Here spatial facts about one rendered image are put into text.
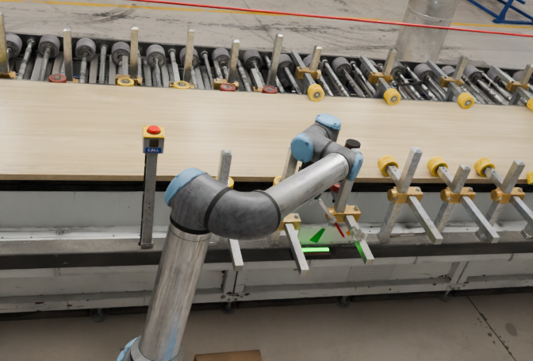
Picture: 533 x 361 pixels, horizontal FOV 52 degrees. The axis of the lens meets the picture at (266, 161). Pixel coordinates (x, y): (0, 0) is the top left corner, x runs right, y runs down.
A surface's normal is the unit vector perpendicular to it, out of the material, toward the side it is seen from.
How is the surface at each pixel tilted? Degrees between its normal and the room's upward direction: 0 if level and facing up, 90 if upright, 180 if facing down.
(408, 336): 0
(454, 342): 0
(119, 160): 0
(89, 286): 90
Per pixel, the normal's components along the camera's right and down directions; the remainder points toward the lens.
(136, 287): 0.20, 0.58
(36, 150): 0.17, -0.81
